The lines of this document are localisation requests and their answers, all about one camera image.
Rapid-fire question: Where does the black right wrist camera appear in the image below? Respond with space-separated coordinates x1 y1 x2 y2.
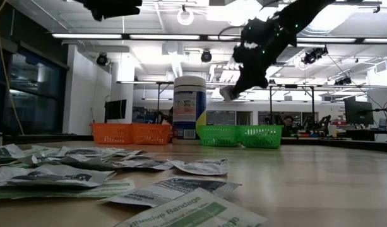
240 18 270 44

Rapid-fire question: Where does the yellow cable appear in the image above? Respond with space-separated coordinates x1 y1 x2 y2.
0 0 25 135

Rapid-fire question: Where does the overhead light bar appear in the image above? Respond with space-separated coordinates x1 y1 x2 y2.
52 33 387 44

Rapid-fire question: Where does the orange plastic basket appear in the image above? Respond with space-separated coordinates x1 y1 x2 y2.
91 122 134 145
132 123 172 146

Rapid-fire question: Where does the black ceiling camera cluster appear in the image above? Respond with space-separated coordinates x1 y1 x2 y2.
333 76 354 86
302 45 329 66

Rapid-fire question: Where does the black aluminium rig frame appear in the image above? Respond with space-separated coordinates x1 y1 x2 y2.
3 134 387 153

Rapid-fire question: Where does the black desk monitor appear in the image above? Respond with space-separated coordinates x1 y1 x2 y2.
343 96 374 125

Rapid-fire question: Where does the round white ceiling lamp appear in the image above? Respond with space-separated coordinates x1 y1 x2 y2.
176 4 195 26

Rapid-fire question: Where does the green plastic basket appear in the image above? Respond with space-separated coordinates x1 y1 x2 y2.
198 124 241 148
239 124 283 149

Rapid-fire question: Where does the dark glass window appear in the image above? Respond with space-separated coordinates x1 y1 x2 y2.
0 47 68 135

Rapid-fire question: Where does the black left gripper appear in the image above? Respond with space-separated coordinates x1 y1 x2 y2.
84 0 143 22

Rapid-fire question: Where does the black wall monitor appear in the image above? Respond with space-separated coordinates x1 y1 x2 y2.
104 99 128 120

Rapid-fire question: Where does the white wipes canister blue label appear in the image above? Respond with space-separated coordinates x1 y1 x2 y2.
172 75 208 145

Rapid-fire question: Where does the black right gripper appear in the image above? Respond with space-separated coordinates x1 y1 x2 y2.
225 21 298 96

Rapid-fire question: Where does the black background frame stand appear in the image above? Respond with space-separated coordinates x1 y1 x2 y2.
117 80 316 125

